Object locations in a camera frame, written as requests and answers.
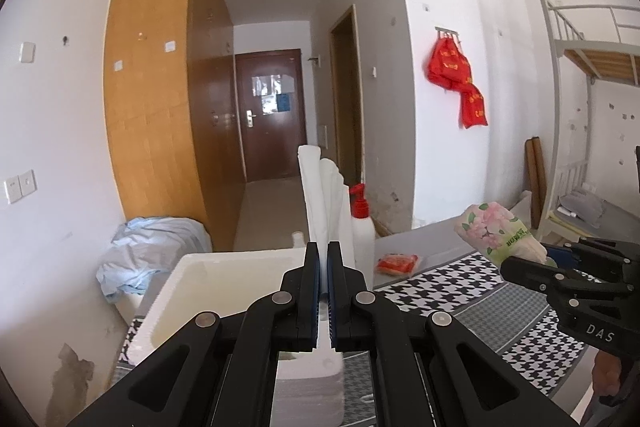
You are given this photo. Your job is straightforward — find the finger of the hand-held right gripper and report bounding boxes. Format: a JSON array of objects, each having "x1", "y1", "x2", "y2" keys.
[
  {"x1": 501, "y1": 255, "x2": 632, "y2": 308},
  {"x1": 544, "y1": 237, "x2": 640, "y2": 269}
]

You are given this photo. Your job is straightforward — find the brown entrance door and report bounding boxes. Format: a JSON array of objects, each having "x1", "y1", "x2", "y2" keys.
[{"x1": 235, "y1": 48, "x2": 307, "y2": 182}]

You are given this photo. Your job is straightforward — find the white styrofoam lid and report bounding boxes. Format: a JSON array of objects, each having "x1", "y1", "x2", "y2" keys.
[{"x1": 297, "y1": 144, "x2": 352, "y2": 308}]

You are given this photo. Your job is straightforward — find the wooden wardrobe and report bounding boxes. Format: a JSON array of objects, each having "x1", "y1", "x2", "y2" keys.
[{"x1": 103, "y1": 0, "x2": 246, "y2": 253}]

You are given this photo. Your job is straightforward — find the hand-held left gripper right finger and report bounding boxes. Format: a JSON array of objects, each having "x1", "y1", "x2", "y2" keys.
[{"x1": 326, "y1": 241, "x2": 578, "y2": 427}]

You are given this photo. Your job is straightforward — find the white foam box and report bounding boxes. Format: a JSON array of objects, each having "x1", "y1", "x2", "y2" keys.
[{"x1": 127, "y1": 247, "x2": 351, "y2": 427}]

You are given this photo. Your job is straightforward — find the wooden side door frame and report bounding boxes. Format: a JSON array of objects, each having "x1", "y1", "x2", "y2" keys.
[{"x1": 328, "y1": 4, "x2": 363, "y2": 188}]

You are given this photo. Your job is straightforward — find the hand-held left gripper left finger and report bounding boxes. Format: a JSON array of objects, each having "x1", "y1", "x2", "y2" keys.
[{"x1": 65, "y1": 241, "x2": 321, "y2": 427}]

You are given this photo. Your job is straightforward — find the white metal bunk bed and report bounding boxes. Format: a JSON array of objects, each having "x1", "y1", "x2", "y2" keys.
[{"x1": 536, "y1": 0, "x2": 640, "y2": 253}]

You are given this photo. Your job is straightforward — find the wooden sticks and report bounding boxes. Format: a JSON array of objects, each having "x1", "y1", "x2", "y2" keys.
[{"x1": 524, "y1": 137, "x2": 544, "y2": 228}]

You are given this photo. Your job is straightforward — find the metal wall hook rack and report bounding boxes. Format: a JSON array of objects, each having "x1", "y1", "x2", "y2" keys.
[{"x1": 434, "y1": 26, "x2": 463, "y2": 45}]

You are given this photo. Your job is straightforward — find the grey cloth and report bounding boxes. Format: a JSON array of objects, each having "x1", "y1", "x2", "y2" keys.
[{"x1": 557, "y1": 192, "x2": 608, "y2": 229}]

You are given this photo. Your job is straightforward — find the person's right hand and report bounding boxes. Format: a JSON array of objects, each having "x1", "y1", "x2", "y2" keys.
[{"x1": 592, "y1": 351, "x2": 624, "y2": 399}]

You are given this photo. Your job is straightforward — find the houndstooth blanket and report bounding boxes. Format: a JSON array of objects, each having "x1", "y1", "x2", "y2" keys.
[{"x1": 112, "y1": 219, "x2": 601, "y2": 427}]

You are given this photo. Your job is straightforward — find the orange snack packet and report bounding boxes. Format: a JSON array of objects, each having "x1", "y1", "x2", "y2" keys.
[{"x1": 376, "y1": 254, "x2": 421, "y2": 277}]

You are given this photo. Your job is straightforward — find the double wall socket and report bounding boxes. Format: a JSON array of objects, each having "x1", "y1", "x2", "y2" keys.
[{"x1": 4, "y1": 170, "x2": 38, "y2": 205}]

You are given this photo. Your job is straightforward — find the red plastic bag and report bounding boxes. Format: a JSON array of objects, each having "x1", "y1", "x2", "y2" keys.
[
  {"x1": 459, "y1": 84, "x2": 489, "y2": 128},
  {"x1": 426, "y1": 34, "x2": 474, "y2": 92}
]

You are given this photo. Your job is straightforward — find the light blue bedsheet pile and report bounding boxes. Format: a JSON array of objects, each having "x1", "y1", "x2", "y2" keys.
[{"x1": 97, "y1": 217, "x2": 213, "y2": 304}]

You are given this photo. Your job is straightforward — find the floral tissue pack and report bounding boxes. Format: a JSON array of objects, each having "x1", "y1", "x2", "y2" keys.
[{"x1": 454, "y1": 202, "x2": 551, "y2": 266}]

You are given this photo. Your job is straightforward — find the white lotion bottle red pump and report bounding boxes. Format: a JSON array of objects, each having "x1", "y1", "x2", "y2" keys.
[{"x1": 348, "y1": 183, "x2": 377, "y2": 293}]

